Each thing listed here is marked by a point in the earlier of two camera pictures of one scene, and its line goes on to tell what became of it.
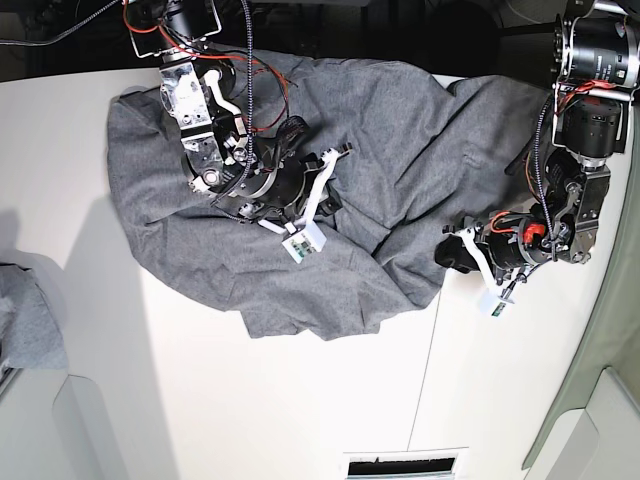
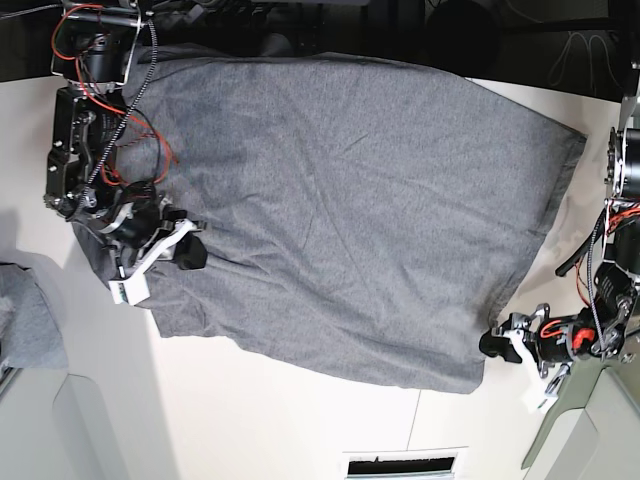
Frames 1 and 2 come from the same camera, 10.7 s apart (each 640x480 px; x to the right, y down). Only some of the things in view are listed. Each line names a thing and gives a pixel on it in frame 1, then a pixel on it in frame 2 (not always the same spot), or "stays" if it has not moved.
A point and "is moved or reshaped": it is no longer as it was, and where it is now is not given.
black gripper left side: (297, 189) → (143, 229)
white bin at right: (598, 442) stays
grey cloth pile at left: (30, 333) stays
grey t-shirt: (428, 155) is moved or reshaped
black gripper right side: (508, 241) → (555, 340)
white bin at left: (55, 426) stays
